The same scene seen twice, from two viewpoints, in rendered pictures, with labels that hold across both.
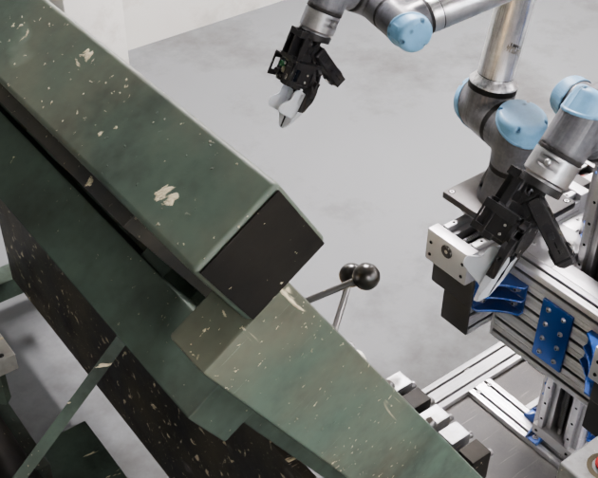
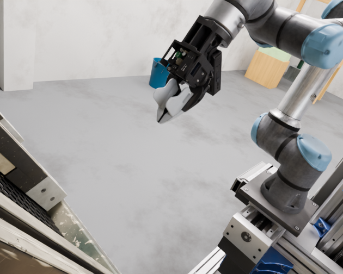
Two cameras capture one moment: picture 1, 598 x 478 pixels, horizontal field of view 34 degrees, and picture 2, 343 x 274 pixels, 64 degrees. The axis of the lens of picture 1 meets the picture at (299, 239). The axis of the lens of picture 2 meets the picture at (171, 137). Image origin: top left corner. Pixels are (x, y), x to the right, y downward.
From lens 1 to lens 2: 1.51 m
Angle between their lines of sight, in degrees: 18
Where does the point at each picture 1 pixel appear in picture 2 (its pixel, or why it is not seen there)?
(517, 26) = (323, 81)
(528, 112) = (318, 144)
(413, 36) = (337, 50)
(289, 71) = (189, 62)
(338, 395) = not seen: outside the picture
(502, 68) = (301, 110)
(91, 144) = not seen: outside the picture
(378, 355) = (140, 250)
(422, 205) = (159, 170)
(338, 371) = not seen: outside the picture
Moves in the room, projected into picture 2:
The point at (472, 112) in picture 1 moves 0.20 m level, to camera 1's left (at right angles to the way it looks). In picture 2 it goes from (271, 137) to (217, 126)
